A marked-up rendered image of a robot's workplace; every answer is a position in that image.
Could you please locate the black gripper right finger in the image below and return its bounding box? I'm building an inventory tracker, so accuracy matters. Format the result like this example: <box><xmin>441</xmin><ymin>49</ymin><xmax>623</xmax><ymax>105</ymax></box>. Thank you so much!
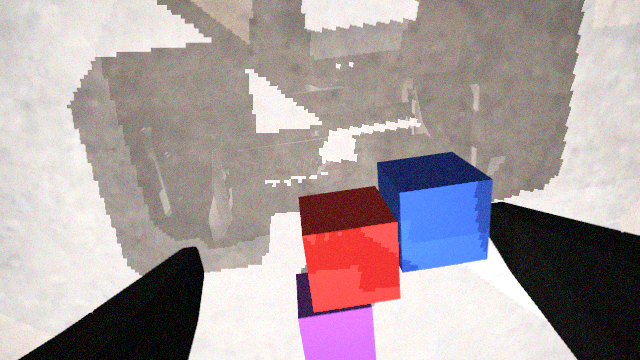
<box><xmin>489</xmin><ymin>202</ymin><xmax>640</xmax><ymax>360</ymax></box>

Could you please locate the blue block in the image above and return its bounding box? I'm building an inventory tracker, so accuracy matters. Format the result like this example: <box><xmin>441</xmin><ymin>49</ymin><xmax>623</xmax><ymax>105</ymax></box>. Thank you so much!
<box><xmin>377</xmin><ymin>152</ymin><xmax>492</xmax><ymax>273</ymax></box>

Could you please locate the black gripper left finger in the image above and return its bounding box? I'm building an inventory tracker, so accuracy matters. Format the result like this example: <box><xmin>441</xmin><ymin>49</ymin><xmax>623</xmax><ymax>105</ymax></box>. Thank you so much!
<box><xmin>19</xmin><ymin>247</ymin><xmax>204</xmax><ymax>360</ymax></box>

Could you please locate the red block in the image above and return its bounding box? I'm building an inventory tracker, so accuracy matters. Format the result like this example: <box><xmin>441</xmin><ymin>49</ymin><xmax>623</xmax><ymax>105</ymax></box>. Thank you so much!
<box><xmin>298</xmin><ymin>186</ymin><xmax>400</xmax><ymax>312</ymax></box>

